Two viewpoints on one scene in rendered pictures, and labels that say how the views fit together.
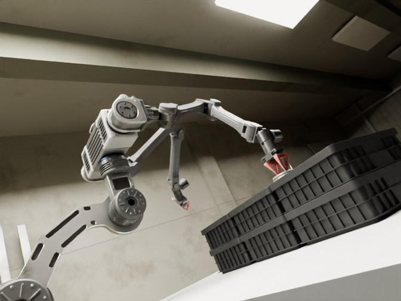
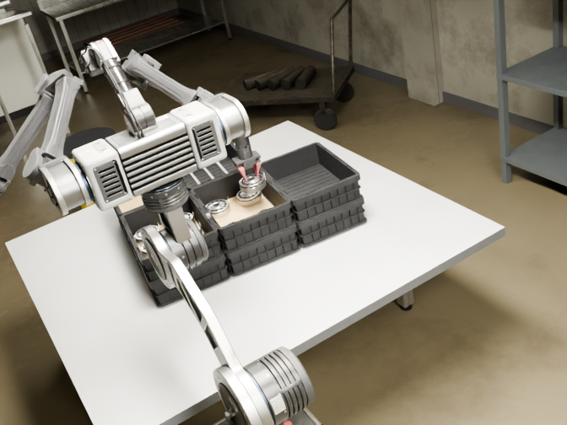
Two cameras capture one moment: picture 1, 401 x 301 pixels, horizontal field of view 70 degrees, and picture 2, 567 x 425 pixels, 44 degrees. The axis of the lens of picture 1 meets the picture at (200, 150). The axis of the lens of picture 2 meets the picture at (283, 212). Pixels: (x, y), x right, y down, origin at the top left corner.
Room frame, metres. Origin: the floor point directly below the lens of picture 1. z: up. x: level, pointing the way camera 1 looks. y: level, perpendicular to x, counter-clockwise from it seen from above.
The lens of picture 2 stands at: (0.35, 2.03, 2.23)
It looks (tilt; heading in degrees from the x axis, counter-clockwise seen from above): 30 degrees down; 288
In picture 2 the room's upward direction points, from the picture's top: 13 degrees counter-clockwise
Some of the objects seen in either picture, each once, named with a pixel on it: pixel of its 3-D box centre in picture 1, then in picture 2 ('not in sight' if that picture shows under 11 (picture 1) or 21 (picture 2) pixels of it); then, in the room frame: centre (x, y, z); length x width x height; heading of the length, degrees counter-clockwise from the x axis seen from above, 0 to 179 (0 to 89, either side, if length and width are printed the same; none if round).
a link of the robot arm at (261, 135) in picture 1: (265, 137); (240, 137); (1.22, -0.29, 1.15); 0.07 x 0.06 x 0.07; 132
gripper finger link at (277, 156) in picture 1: (279, 162); (251, 168); (1.21, -0.28, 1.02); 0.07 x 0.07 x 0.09; 34
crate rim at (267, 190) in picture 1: (280, 192); (238, 197); (1.27, -0.24, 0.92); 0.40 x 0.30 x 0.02; 125
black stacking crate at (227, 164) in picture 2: not in sight; (211, 173); (1.50, -0.57, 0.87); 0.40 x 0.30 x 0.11; 125
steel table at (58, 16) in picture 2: not in sight; (139, 20); (3.81, -5.05, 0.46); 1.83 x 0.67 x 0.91; 43
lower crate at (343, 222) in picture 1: (358, 200); (313, 204); (1.03, -0.41, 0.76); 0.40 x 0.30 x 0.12; 125
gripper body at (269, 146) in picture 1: (270, 149); (245, 152); (1.22, -0.28, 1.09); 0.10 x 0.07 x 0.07; 34
